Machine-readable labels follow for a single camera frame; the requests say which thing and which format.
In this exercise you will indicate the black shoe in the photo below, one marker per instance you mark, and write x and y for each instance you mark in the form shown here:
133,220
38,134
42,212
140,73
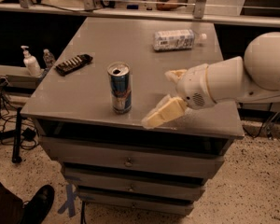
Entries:
38,208

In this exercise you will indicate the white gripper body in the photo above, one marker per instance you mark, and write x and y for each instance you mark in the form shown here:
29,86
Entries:
192,86

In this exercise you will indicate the blue silver redbull can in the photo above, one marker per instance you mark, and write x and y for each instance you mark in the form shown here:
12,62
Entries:
120,85

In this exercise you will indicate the black stand leg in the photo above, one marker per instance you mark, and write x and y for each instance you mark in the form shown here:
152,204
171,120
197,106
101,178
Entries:
17,139

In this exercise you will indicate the grey drawer cabinet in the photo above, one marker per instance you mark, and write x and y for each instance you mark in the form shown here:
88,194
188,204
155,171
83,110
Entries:
110,157

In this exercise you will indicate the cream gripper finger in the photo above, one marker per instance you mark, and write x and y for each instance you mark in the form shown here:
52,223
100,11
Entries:
175,75
167,109

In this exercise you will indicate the blue tape cross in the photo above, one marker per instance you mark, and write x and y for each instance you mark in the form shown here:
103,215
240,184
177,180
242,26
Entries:
69,205

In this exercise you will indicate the small clear bottle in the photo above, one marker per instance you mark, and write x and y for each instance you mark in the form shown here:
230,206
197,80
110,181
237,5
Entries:
48,58

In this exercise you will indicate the white pump dispenser bottle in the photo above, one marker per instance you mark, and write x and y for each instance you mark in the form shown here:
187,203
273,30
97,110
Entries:
31,62

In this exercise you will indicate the clear plastic water bottle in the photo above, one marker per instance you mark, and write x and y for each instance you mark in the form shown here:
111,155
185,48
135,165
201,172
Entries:
176,39

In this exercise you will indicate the dark trouser leg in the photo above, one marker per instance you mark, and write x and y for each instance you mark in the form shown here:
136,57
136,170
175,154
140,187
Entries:
11,210

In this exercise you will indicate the black rxbar chocolate bar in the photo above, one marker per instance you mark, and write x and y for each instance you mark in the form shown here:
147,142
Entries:
71,65

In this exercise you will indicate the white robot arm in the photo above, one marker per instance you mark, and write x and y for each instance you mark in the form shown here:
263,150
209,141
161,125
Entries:
252,78

